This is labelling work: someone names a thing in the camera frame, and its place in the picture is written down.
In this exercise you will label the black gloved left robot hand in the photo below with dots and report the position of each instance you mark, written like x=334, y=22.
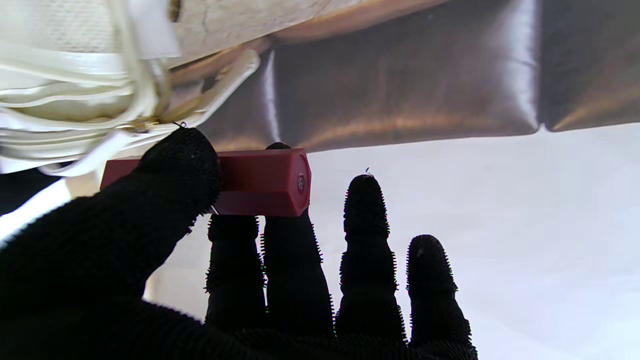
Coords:
x=100, y=260

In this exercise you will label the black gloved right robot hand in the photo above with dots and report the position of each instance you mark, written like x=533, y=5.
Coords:
x=22, y=192

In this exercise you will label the cream white cosmetics bag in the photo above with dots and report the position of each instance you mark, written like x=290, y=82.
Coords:
x=65, y=75

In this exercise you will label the red lipstick tube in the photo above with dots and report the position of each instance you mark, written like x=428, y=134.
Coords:
x=265, y=182

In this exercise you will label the brown leather sofa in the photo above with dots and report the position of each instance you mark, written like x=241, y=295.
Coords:
x=400, y=85

